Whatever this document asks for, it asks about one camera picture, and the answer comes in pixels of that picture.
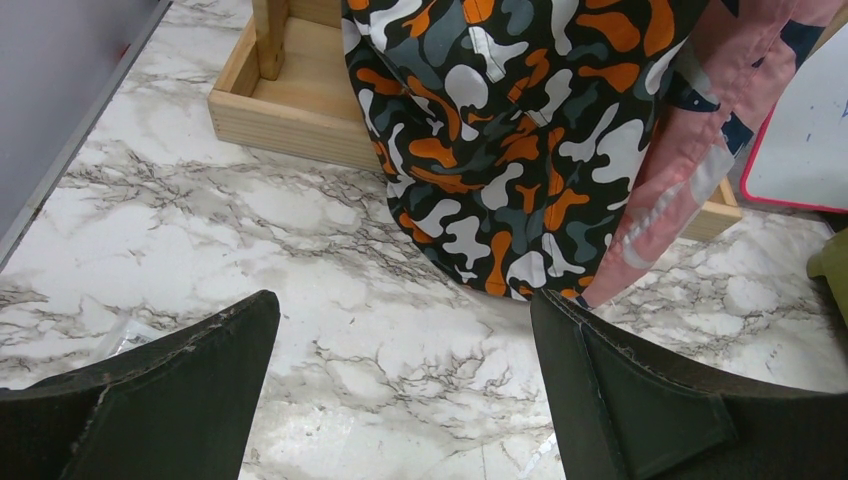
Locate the wooden clothes rack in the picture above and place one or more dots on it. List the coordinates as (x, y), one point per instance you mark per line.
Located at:
(286, 87)

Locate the pink framed whiteboard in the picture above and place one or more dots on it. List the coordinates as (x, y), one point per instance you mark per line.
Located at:
(799, 158)

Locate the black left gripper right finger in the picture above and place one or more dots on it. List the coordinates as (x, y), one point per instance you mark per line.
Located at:
(623, 407)

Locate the olive green plastic basket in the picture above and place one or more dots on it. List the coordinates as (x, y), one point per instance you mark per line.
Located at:
(830, 263)

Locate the camouflage orange black garment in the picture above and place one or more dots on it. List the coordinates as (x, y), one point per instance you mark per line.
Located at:
(511, 132)

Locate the clear plastic packet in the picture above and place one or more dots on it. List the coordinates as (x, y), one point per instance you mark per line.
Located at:
(126, 334)

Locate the pink patterned garment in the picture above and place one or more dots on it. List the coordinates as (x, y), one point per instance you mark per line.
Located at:
(729, 74)

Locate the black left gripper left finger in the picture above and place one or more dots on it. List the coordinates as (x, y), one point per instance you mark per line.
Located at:
(179, 407)

